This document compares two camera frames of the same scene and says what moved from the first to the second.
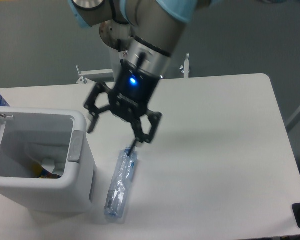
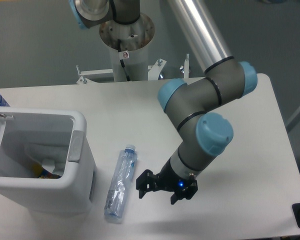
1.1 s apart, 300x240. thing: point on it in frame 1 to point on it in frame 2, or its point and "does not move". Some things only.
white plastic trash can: (21, 138) does not move
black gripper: (129, 98) to (168, 180)
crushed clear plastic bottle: (118, 199) does not move
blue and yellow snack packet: (39, 172) does not move
